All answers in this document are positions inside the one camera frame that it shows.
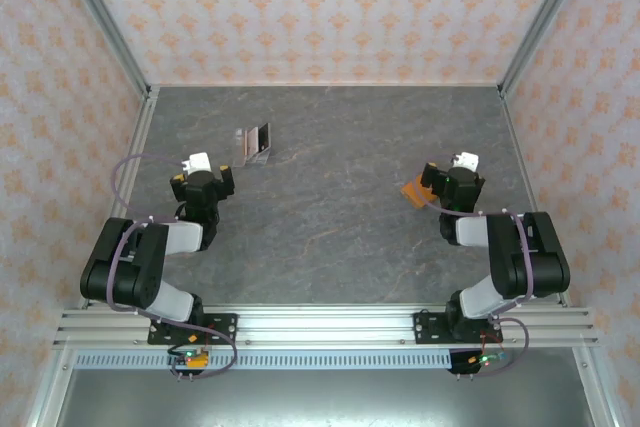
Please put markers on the orange card holder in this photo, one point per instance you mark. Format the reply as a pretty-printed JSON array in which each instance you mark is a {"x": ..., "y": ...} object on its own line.
[{"x": 412, "y": 194}]

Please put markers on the pink card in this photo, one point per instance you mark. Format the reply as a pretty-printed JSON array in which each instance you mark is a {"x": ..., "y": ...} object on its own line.
[{"x": 252, "y": 142}]

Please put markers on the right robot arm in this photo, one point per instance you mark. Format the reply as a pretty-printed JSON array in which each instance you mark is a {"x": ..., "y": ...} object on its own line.
[{"x": 505, "y": 257}]

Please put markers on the black card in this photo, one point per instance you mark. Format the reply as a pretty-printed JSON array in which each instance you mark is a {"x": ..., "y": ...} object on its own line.
[{"x": 265, "y": 137}]

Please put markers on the controller board with blue part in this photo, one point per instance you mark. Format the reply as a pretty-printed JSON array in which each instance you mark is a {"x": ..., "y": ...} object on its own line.
[{"x": 482, "y": 361}]

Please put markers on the aluminium base beam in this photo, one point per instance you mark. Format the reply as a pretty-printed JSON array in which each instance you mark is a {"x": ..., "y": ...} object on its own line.
[{"x": 325, "y": 322}]

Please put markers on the controller board with orange plug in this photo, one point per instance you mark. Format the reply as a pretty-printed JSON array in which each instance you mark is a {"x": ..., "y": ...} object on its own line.
[{"x": 200, "y": 359}]

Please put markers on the grey metal sheet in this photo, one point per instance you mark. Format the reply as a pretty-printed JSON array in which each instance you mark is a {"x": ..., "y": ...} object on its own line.
[{"x": 325, "y": 397}]

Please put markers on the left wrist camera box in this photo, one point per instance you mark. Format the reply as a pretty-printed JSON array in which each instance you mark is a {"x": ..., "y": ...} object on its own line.
[{"x": 199, "y": 162}]

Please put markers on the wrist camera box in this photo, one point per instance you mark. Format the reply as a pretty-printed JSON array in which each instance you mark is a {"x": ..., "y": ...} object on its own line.
[
  {"x": 467, "y": 161},
  {"x": 199, "y": 162}
]

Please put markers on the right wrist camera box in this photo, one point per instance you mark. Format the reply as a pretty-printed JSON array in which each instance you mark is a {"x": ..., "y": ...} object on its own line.
[{"x": 467, "y": 161}]

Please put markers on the aluminium side rail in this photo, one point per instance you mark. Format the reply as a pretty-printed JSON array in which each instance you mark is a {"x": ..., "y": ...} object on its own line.
[
  {"x": 145, "y": 127},
  {"x": 520, "y": 157}
]

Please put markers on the aluminium corner post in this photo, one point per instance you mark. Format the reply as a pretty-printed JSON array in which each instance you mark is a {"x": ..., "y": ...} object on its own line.
[
  {"x": 545, "y": 12},
  {"x": 100, "y": 17}
]

